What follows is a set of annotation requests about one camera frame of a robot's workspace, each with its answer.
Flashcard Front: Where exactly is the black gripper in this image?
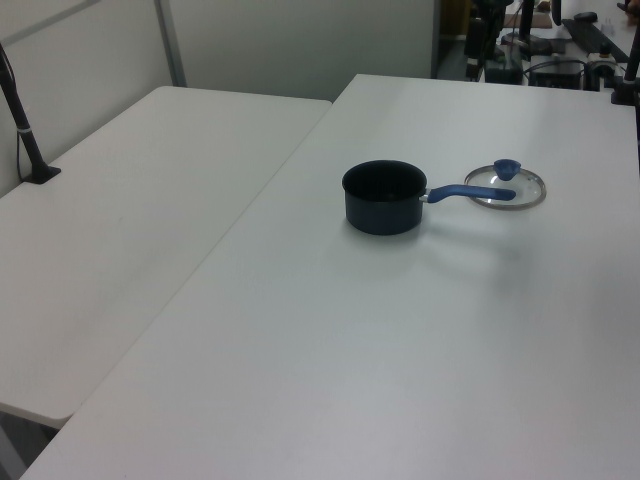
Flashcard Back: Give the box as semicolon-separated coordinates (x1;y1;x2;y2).
464;16;490;82

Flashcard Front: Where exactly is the black monitor stand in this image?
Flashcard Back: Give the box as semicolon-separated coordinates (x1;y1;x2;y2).
501;0;557;60

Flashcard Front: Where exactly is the black computer box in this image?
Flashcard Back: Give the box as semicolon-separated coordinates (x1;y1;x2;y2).
528;59;587;90

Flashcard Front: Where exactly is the black keyboard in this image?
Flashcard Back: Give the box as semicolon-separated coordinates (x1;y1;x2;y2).
561;18;629;62

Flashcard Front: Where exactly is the white side table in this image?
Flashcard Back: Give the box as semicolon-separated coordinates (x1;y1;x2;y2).
0;85;334;422

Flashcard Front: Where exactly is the dark blue saucepan, blue handle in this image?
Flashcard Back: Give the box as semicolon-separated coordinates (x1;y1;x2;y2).
341;159;517;237

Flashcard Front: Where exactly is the grey metal partition post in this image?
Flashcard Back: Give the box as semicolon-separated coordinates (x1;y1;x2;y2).
152;0;188;89

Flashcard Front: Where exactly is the thin stand cable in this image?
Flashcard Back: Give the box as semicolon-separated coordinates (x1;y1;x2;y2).
13;130;27;181

